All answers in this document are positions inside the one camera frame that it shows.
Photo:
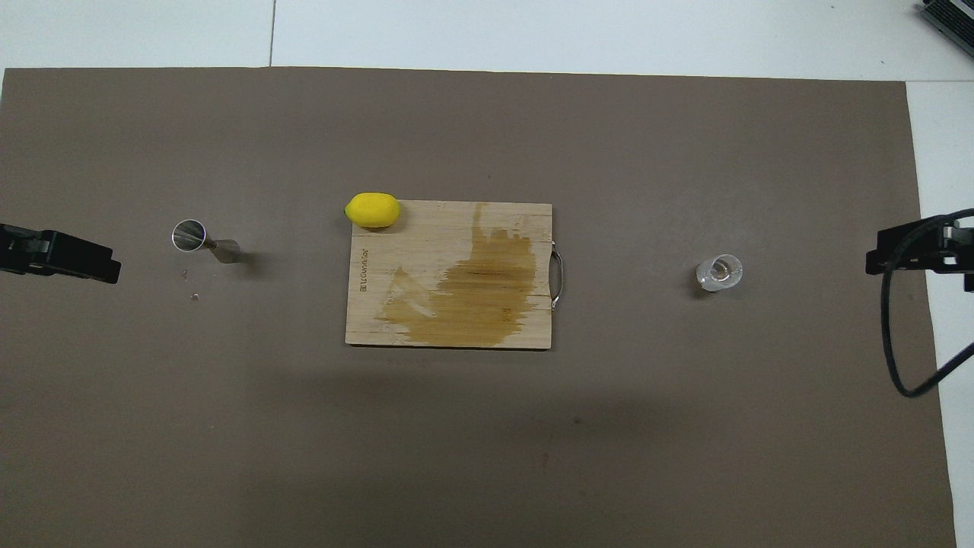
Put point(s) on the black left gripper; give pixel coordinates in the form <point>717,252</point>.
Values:
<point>23,251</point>

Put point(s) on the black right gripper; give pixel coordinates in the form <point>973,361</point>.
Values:
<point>965,243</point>

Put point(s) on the steel double jigger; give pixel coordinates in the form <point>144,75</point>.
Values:
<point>189,234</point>

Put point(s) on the clear glass cup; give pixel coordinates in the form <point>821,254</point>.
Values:
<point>719,272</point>

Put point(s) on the brown paper table mat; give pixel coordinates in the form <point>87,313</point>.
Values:
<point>228,418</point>

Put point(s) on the dark ribbed device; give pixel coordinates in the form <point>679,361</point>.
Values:
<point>951,14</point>

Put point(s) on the yellow lemon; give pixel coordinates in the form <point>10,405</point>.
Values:
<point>373,211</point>

